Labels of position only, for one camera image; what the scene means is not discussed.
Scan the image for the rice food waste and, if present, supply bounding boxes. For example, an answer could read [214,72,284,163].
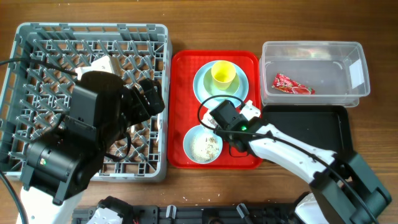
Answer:
[190,134,220,163]

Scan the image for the light blue small bowl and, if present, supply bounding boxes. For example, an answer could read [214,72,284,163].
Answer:
[183,125,223,164]

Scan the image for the yellow plastic cup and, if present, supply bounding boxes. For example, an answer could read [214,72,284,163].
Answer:
[211,60,236,90]

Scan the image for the red snack wrapper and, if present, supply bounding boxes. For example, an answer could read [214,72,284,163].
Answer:
[272,73,315,95]

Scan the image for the white tissue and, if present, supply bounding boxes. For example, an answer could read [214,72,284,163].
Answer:
[201,110,218,128]

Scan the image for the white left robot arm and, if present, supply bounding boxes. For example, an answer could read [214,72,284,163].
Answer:
[16,71,165,223]

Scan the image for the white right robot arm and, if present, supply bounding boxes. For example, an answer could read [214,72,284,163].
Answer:
[201,100,392,223]

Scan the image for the grey plastic dishwasher rack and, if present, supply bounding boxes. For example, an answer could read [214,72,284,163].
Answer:
[1,23,172,180]

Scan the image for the light green bowl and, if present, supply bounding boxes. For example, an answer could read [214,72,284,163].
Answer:
[203,68,239,96]

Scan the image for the light blue plate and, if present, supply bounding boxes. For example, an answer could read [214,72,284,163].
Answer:
[193,60,249,103]

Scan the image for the red plastic tray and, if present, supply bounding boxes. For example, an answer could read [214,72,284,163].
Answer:
[167,50,262,169]

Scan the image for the black plastic tray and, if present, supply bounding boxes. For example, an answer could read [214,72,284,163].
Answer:
[262,105,354,154]

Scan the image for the clear plastic bin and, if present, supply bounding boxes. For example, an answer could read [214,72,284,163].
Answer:
[259,41,371,107]

